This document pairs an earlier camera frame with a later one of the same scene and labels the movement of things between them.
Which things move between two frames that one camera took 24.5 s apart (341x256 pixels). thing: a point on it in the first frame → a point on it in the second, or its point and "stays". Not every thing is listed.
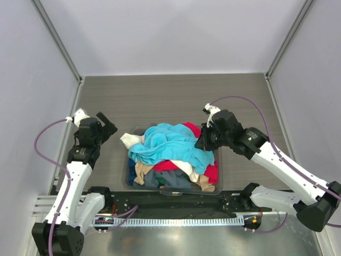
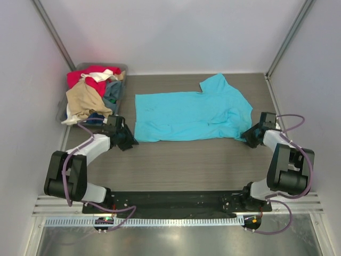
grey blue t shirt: [173, 179] → [113, 90]
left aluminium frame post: [43, 15] stays
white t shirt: [134, 138] → [98, 77]
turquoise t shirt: [175, 142] → [218, 111]
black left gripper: [108, 126] → [130, 141]
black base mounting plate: [225, 203] stays
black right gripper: [203, 142] → [247, 135]
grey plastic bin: [183, 191] → [92, 92]
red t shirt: [211, 174] → [74, 76]
